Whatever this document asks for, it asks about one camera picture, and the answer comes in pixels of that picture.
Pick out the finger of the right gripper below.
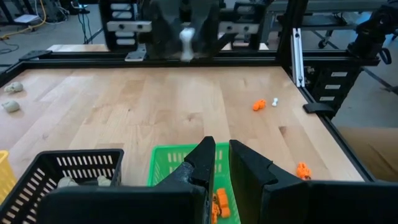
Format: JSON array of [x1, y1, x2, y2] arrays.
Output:
[[146, 0, 184, 60], [192, 0, 223, 58]]

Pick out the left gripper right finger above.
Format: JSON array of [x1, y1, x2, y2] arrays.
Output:
[[229, 139, 398, 224]]

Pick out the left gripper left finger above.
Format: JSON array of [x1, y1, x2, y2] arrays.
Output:
[[39, 136, 216, 224]]

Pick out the beige plastic skull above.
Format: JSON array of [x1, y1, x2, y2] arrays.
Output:
[[57, 176, 78, 189], [3, 81, 24, 93], [96, 175, 112, 187], [1, 100, 21, 113]]

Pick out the orange plastic skeleton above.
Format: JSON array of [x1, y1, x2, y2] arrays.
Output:
[[295, 161, 312, 181], [252, 98, 267, 112], [211, 194, 220, 224], [216, 187, 231, 218]]

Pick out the green plastic basket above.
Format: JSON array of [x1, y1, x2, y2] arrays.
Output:
[[146, 142, 242, 224]]

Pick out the black plastic basket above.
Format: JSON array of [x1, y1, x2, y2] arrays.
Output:
[[0, 148, 125, 224]]

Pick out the black box white labels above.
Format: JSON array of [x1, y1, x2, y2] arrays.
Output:
[[310, 67, 363, 108]]

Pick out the grey desk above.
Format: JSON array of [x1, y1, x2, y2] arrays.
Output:
[[267, 0, 389, 49]]

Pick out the yellow plastic basket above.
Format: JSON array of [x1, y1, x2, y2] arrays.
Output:
[[0, 150, 18, 205]]

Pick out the yellow hanging cable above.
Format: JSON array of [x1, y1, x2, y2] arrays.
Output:
[[0, 0, 47, 41]]

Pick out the silver aluminium bracket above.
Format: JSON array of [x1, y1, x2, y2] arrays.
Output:
[[290, 27, 305, 88]]

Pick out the black frame clamp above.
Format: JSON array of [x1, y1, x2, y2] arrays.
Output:
[[303, 102, 335, 114]]

